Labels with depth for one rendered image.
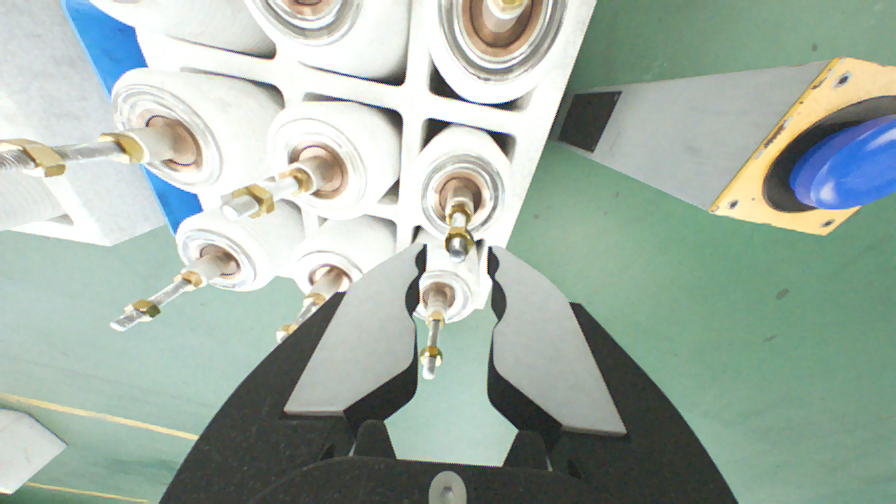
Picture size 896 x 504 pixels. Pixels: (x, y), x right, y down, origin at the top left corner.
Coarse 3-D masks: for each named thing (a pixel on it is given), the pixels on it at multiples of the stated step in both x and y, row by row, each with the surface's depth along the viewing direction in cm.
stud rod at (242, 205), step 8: (272, 184) 15; (280, 184) 15; (288, 184) 16; (296, 184) 16; (272, 192) 14; (280, 192) 15; (288, 192) 16; (232, 200) 12; (240, 200) 13; (248, 200) 13; (224, 208) 12; (232, 208) 12; (240, 208) 12; (248, 208) 13; (256, 208) 13; (224, 216) 12; (232, 216) 12; (240, 216) 12
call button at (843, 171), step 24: (888, 120) 10; (816, 144) 12; (840, 144) 11; (864, 144) 10; (888, 144) 10; (816, 168) 11; (840, 168) 11; (864, 168) 11; (888, 168) 11; (816, 192) 11; (840, 192) 11; (864, 192) 11; (888, 192) 11
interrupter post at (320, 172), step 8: (304, 160) 18; (312, 160) 18; (320, 160) 19; (288, 168) 17; (304, 168) 17; (312, 168) 18; (320, 168) 18; (328, 168) 19; (312, 176) 17; (320, 176) 18; (328, 176) 19; (312, 184) 18; (320, 184) 18
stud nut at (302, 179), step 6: (294, 168) 17; (282, 174) 16; (288, 174) 16; (294, 174) 16; (300, 174) 17; (300, 180) 16; (306, 180) 17; (300, 186) 17; (306, 186) 17; (294, 192) 17; (300, 192) 17; (306, 192) 17
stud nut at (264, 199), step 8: (256, 184) 13; (232, 192) 13; (240, 192) 13; (248, 192) 13; (256, 192) 13; (264, 192) 13; (256, 200) 13; (264, 200) 13; (272, 200) 14; (264, 208) 13; (272, 208) 14; (248, 216) 14; (256, 216) 14
